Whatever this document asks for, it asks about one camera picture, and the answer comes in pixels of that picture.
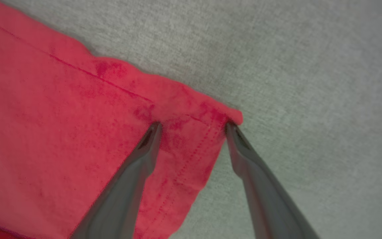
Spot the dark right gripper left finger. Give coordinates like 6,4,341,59
70,121,162,239

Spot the grey fabric sofa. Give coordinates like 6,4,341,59
0,0,382,239

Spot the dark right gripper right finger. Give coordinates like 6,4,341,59
225,121,321,239

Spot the red and white jacket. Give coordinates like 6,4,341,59
0,0,244,239

